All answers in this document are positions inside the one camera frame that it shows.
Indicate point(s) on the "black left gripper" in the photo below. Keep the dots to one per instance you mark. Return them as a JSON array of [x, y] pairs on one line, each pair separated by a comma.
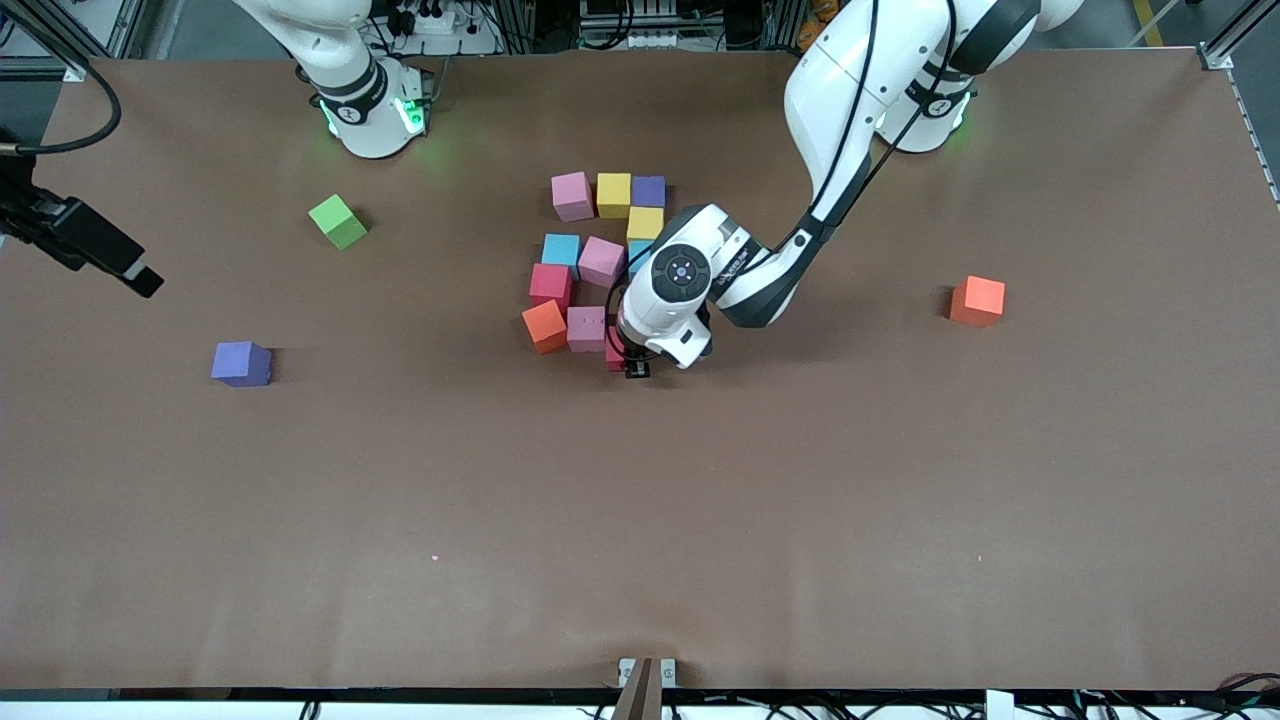
[[628, 353]]

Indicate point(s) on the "pink foam block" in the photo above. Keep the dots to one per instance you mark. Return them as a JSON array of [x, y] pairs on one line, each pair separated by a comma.
[[572, 196], [602, 260], [586, 328]]

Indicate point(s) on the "aluminium table side rail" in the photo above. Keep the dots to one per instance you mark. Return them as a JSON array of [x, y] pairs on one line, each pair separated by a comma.
[[1258, 140]]

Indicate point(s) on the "metal corner bracket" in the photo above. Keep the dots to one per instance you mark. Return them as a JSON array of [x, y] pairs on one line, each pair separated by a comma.
[[1217, 58], [75, 72]]

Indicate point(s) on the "red foam block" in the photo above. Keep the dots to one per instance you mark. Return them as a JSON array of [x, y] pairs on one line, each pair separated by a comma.
[[613, 350], [550, 285]]

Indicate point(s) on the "orange foam block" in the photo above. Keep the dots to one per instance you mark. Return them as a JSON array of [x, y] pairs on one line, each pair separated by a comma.
[[977, 301], [544, 326]]

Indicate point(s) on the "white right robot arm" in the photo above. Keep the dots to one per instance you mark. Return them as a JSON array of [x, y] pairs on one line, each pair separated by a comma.
[[365, 110]]

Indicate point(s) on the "white electrical device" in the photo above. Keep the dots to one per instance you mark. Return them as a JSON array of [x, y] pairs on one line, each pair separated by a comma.
[[640, 40]]

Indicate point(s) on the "purple foam block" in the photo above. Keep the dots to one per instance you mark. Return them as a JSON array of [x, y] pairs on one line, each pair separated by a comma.
[[242, 364], [649, 192]]

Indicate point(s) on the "brown pole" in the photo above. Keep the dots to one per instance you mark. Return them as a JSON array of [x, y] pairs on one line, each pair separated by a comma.
[[640, 695]]

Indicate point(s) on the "green foam block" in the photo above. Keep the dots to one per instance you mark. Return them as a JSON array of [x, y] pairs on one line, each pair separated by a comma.
[[338, 222]]

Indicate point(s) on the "blue foam block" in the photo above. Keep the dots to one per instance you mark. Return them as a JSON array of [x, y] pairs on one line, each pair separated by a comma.
[[560, 250], [637, 255]]

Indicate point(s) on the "aluminium frame profile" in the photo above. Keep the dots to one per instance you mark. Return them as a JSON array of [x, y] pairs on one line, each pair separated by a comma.
[[1243, 27]]

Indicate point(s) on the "yellow foam block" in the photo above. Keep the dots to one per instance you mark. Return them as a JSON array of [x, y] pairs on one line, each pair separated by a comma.
[[614, 195], [644, 222]]

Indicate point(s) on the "white metal bracket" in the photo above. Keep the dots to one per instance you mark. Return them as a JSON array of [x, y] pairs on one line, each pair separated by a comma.
[[668, 670]]

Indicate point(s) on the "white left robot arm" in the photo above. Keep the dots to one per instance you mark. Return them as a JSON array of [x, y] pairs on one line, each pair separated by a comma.
[[690, 290]]

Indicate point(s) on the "white power strip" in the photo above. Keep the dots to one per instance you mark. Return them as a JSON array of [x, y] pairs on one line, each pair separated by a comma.
[[450, 42]]

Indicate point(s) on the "bag of orange items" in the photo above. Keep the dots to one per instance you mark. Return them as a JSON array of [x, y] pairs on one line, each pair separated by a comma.
[[810, 30]]

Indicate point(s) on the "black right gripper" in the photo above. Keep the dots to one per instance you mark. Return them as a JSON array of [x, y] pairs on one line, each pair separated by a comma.
[[62, 229]]

